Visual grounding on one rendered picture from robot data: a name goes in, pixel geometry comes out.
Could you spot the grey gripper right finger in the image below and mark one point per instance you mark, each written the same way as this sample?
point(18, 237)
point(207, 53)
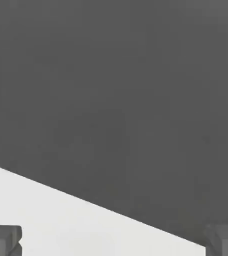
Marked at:
point(224, 242)

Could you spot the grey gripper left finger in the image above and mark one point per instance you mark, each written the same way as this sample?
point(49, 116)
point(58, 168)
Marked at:
point(3, 241)

